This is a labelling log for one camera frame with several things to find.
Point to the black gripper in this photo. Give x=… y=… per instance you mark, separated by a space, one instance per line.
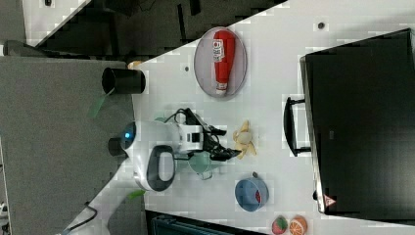
x=213 y=147

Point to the plush peeled banana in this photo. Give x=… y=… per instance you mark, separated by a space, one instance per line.
x=243 y=139

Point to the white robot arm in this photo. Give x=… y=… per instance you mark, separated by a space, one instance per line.
x=151 y=148

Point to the black toaster oven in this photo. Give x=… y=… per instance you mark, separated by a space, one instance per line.
x=356 y=120

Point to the green metal cup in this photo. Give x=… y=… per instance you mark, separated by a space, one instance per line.
x=203 y=165

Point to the blue bowl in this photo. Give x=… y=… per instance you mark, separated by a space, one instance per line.
x=251 y=194

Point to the grey round plate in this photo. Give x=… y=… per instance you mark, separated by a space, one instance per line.
x=204 y=66

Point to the green marker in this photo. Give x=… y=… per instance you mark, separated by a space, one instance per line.
x=135 y=194

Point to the red plush ketchup bottle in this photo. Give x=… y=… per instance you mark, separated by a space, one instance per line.
x=223 y=53

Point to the black cylinder lower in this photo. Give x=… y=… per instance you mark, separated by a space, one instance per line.
x=114 y=147

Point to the black cylinder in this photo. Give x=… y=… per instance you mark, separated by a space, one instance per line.
x=114 y=147
x=122 y=81

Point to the plush strawberry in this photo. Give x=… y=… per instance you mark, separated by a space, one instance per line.
x=279 y=225

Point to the plush orange slice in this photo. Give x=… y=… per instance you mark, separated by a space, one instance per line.
x=298 y=225

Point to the black cylinder upper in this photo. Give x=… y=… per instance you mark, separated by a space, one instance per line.
x=122 y=81

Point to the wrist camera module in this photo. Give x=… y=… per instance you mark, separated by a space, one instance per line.
x=194 y=119

